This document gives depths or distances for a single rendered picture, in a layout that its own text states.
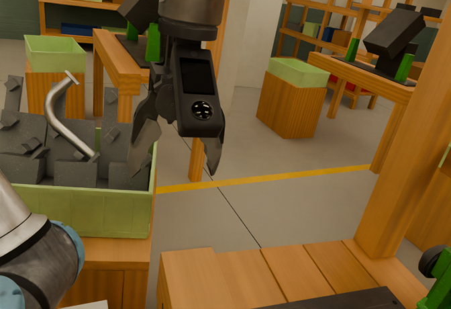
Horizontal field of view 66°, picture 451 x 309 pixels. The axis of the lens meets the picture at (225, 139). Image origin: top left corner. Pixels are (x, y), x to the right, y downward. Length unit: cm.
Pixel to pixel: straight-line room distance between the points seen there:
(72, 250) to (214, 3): 48
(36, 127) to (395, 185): 113
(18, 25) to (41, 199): 621
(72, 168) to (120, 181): 16
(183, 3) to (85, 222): 83
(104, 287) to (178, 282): 33
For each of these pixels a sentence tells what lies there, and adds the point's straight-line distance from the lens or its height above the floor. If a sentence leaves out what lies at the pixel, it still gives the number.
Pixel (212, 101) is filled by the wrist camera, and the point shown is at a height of 143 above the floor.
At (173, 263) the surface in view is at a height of 90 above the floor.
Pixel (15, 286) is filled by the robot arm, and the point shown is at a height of 112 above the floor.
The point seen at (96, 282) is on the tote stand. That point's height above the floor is 71.
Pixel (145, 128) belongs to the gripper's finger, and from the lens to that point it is 44.
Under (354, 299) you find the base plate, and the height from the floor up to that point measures 90.
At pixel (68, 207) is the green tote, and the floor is 89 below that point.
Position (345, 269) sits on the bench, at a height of 88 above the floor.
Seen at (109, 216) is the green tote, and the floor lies 87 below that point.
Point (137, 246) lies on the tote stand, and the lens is 111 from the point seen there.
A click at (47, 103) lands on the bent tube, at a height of 110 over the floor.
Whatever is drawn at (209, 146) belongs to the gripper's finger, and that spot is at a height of 134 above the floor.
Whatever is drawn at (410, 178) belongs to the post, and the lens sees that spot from 102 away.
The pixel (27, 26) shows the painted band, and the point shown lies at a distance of 718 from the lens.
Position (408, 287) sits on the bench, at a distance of 113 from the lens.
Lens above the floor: 155
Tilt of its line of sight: 25 degrees down
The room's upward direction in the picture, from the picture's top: 10 degrees clockwise
